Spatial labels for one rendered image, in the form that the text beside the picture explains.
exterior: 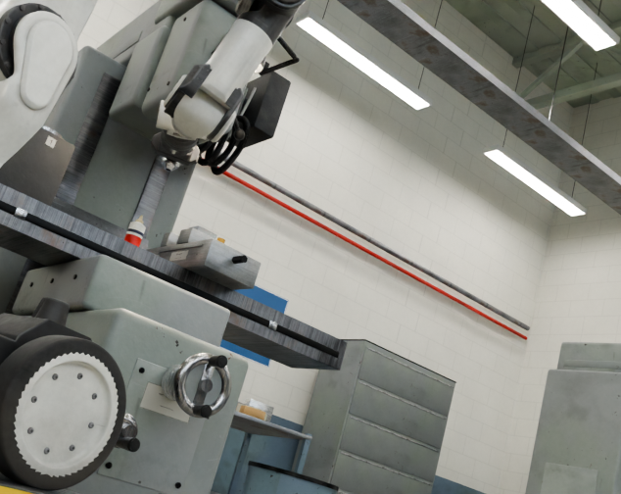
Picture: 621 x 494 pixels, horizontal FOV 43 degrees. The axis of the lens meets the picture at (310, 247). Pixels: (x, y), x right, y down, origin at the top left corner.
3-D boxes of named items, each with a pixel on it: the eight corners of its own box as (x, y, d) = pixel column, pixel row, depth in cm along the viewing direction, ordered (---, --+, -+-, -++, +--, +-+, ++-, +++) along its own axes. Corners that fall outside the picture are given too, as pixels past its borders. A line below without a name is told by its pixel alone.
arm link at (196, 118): (195, 146, 177) (201, 151, 158) (156, 119, 174) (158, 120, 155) (222, 107, 176) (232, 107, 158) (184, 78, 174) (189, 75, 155)
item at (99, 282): (218, 360, 181) (234, 311, 184) (79, 305, 162) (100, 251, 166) (127, 357, 220) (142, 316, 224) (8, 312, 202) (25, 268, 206)
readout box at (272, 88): (276, 139, 251) (295, 83, 258) (254, 125, 247) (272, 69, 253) (243, 152, 267) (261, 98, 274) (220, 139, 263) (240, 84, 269)
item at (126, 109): (208, 144, 225) (235, 67, 233) (132, 101, 212) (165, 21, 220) (176, 156, 240) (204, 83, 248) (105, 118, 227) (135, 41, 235)
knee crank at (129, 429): (148, 458, 127) (161, 420, 129) (115, 447, 124) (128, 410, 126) (96, 443, 145) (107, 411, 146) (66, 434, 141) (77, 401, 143)
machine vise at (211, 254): (254, 289, 194) (266, 247, 197) (204, 265, 185) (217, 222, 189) (181, 293, 221) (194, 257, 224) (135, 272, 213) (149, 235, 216)
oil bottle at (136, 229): (137, 258, 196) (152, 218, 200) (122, 251, 194) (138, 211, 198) (130, 259, 200) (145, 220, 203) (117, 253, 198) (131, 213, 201)
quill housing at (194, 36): (234, 136, 208) (269, 34, 217) (167, 97, 197) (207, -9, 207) (199, 150, 223) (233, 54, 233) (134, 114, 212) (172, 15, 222)
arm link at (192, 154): (204, 143, 206) (211, 125, 195) (192, 176, 203) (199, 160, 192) (157, 125, 204) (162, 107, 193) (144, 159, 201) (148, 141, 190)
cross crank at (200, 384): (231, 427, 143) (251, 365, 147) (176, 409, 137) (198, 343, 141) (189, 420, 156) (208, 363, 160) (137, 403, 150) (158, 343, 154)
